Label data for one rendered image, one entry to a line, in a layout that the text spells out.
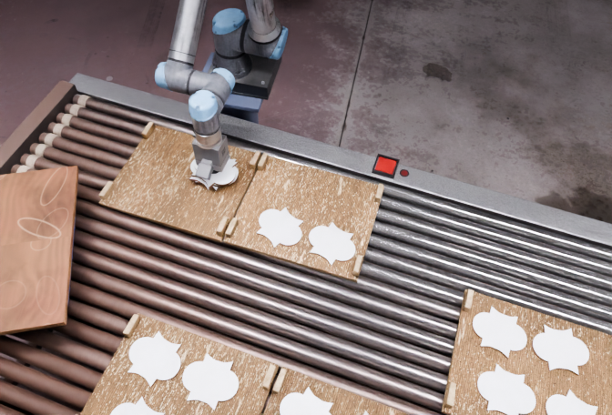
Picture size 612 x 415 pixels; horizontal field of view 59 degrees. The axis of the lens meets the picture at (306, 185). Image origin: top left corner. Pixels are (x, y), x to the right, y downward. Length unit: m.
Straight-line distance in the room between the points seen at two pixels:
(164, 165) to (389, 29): 2.40
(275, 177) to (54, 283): 0.71
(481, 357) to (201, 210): 0.90
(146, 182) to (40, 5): 2.73
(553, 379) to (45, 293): 1.32
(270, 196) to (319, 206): 0.16
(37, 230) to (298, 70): 2.22
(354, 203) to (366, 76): 1.88
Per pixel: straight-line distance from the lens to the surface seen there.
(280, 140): 1.86
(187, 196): 1.72
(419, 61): 3.66
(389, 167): 1.80
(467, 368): 1.52
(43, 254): 1.61
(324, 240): 1.60
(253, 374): 1.45
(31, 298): 1.55
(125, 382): 1.50
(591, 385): 1.63
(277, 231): 1.61
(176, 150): 1.84
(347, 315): 1.53
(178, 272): 1.61
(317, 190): 1.71
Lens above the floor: 2.32
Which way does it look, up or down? 54 degrees down
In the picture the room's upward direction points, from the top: 3 degrees clockwise
